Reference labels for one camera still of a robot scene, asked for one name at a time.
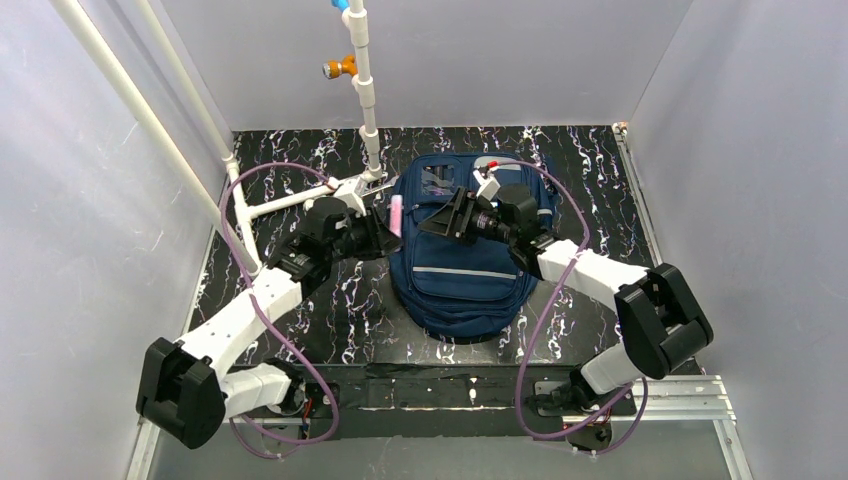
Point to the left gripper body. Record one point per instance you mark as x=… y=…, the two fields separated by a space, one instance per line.
x=370 y=234

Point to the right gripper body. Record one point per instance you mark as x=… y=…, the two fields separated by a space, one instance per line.
x=460 y=217

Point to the pink marker pen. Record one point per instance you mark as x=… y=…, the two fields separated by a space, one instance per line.
x=395 y=216

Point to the navy blue backpack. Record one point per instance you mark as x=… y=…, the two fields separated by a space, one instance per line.
x=449 y=289

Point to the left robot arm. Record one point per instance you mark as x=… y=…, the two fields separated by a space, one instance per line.
x=186 y=386

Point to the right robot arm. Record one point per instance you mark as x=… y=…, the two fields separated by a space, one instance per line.
x=661 y=323

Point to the silver wrench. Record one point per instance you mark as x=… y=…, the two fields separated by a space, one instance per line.
x=386 y=185

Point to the blue pipe fitting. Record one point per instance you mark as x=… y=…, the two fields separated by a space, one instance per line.
x=341 y=5

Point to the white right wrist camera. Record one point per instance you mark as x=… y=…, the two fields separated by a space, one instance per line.
x=488 y=185

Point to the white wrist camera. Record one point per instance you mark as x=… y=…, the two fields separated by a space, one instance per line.
x=488 y=185
x=350 y=191

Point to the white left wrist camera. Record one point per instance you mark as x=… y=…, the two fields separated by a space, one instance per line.
x=350 y=191

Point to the white PVC pipe frame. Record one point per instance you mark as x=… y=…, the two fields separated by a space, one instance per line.
x=135 y=46

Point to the orange hose nozzle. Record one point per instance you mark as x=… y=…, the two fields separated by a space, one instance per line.
x=333 y=69

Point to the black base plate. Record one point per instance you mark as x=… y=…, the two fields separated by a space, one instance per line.
x=428 y=401

